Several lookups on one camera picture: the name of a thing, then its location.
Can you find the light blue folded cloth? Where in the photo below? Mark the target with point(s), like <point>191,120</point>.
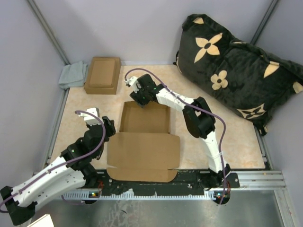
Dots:
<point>73,75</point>

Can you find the white board corner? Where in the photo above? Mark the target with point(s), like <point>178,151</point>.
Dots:
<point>44,221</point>

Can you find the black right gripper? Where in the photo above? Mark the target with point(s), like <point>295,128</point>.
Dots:
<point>135,97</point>

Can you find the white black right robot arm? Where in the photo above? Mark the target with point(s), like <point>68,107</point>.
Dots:
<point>200,122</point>

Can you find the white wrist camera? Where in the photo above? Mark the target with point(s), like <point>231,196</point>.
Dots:
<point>90,116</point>
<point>132,82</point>

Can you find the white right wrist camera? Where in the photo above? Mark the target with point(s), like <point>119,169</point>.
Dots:
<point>132,82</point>

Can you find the large folded brown cardboard box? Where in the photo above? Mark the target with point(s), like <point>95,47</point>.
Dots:
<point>103,90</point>

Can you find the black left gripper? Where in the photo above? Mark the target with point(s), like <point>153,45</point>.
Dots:
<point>111,129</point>

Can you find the black plush flower-pattern pillow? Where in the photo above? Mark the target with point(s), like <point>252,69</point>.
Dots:
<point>246,79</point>

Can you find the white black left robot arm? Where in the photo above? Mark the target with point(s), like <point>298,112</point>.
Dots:
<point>71,170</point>

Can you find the small folded brown cardboard box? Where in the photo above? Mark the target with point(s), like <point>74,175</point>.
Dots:
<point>102,73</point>

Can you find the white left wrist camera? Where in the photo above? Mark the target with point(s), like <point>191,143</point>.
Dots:
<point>90,116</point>

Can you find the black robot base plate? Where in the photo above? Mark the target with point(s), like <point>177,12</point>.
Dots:
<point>186,182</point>

